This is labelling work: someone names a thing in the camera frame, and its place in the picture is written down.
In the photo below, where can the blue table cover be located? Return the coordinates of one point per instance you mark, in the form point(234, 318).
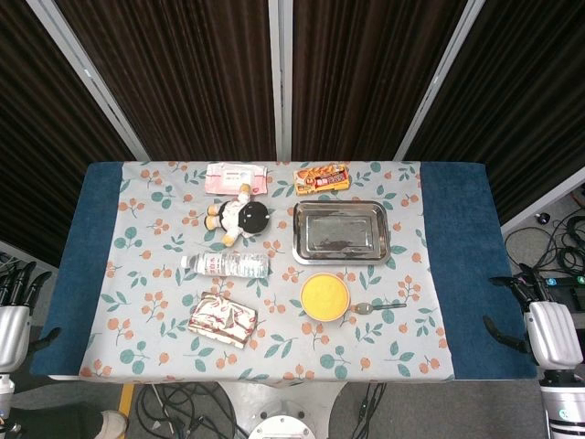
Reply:
point(461, 256)

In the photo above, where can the dark ribbed partition panel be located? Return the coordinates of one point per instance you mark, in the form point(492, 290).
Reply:
point(183, 82)
point(365, 82)
point(525, 114)
point(45, 137)

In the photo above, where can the yellow bowl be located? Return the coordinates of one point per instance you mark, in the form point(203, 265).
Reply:
point(324, 297)

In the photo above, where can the floral print tablecloth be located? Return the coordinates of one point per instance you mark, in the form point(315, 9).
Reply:
point(155, 283)

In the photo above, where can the beige shoe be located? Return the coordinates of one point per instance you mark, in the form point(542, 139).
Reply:
point(113, 424)

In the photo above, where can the plush doll with black hair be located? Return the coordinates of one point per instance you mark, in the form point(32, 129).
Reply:
point(251, 217)

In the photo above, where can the small black round floor object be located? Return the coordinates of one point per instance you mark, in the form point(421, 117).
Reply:
point(544, 218)

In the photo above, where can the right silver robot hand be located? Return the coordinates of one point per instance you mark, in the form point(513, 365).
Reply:
point(553, 334)

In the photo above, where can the clear plastic water bottle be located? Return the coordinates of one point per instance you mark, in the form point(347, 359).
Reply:
point(228, 265)

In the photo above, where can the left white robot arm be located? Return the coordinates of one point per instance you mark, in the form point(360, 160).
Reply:
point(4, 393)

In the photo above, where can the pink wet wipes pack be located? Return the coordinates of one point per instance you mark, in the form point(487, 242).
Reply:
point(228, 176)

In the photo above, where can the gold foil snack bag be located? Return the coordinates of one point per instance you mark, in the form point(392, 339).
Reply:
point(221, 320)

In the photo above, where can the round white robot base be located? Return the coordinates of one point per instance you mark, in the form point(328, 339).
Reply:
point(283, 430)

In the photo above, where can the orange curry box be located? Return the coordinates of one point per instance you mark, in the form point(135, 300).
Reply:
point(322, 180)

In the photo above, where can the rectangular steel tray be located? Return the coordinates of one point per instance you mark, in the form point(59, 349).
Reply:
point(340, 233)

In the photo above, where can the metal spoon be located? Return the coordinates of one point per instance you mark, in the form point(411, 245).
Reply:
point(365, 308)

